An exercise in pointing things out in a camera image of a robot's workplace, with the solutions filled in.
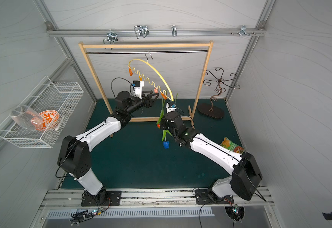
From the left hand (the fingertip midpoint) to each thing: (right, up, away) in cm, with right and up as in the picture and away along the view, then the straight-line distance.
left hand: (156, 93), depth 77 cm
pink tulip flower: (+11, -2, -2) cm, 11 cm away
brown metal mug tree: (+38, -9, +34) cm, 52 cm away
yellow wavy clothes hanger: (-1, +3, +1) cm, 4 cm away
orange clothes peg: (+4, -2, -4) cm, 6 cm away
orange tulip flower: (0, -17, +16) cm, 23 cm away
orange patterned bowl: (-50, -14, -10) cm, 53 cm away
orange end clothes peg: (-18, +16, +14) cm, 28 cm away
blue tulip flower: (+5, -28, -2) cm, 28 cm away
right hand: (+4, -12, +1) cm, 13 cm away
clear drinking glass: (-18, -21, -17) cm, 32 cm away
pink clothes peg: (-1, +1, +1) cm, 2 cm away
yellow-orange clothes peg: (-10, +10, +7) cm, 16 cm away
